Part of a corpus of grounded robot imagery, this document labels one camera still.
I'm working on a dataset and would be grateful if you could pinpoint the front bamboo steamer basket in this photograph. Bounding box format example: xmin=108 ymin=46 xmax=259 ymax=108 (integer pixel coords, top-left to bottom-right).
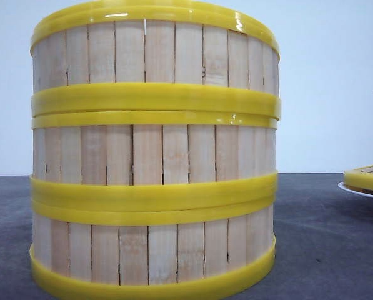
xmin=31 ymin=206 xmax=276 ymax=299

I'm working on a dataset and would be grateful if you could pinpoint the white plate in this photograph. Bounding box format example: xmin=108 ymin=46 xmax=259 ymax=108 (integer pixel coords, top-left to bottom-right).
xmin=338 ymin=182 xmax=373 ymax=198

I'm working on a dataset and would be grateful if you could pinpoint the yellow rimmed steamer lid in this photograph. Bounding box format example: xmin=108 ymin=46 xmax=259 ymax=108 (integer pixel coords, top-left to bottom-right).
xmin=344 ymin=165 xmax=373 ymax=191

